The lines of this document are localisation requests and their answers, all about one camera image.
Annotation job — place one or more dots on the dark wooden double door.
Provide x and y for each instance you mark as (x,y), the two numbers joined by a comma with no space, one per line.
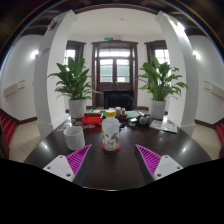
(115,70)

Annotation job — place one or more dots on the dark-framed window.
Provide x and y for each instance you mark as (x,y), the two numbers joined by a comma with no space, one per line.
(70,53)
(161,53)

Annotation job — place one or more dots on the green plant in white pot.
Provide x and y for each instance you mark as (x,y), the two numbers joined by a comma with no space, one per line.
(160,83)
(74,86)

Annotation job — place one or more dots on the white speckled cup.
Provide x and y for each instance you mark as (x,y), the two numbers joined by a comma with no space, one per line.
(74,138)

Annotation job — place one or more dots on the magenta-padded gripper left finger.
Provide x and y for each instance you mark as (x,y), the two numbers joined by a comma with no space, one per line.
(60,166)

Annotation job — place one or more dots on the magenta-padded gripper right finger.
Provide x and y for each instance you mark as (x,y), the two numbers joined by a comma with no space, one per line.
(166,166)

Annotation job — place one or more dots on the small colourful round badge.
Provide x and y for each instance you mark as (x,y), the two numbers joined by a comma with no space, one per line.
(88,126)
(78,123)

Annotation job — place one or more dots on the printed paper leaflet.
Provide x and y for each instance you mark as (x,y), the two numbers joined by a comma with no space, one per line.
(163,126)

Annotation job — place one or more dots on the green exit sign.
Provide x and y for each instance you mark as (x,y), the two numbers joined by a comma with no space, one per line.
(108,38)

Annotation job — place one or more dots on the black chair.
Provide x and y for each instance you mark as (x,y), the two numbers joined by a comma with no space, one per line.
(118,100)

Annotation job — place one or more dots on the yellow-capped clear drink bottle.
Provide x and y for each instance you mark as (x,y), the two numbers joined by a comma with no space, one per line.
(110,133)

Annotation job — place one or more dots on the flat round red coaster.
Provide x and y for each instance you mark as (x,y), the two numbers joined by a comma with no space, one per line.
(111,151)

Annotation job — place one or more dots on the red plastic box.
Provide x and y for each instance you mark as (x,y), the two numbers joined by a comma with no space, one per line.
(92,119)

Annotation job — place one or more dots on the black headphones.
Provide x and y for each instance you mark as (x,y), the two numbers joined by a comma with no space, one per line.
(144,120)

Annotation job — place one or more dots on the green book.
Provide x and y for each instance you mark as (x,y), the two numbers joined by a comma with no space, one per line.
(132,114)

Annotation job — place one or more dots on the white wall-mounted panel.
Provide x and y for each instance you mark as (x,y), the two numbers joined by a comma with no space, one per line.
(13,88)
(215,89)

